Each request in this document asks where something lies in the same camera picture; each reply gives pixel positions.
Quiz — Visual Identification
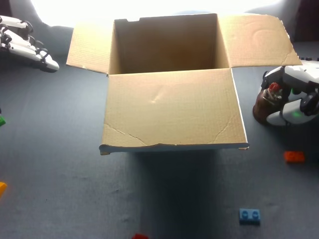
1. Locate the orange toy brick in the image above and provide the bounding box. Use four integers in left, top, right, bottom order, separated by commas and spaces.
284, 150, 306, 164

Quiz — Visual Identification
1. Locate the cardboard box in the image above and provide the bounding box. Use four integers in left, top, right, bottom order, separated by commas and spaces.
66, 12, 304, 156

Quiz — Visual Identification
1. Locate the brown round base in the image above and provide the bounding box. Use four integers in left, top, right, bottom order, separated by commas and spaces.
252, 81, 285, 124

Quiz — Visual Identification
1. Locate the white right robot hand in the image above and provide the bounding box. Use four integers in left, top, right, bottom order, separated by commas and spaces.
0, 15, 60, 73

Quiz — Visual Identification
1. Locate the grey table cloth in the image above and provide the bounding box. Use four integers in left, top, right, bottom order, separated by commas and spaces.
0, 14, 319, 239

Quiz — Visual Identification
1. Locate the steel blue toy brick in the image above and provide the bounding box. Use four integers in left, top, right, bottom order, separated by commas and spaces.
239, 208, 261, 226

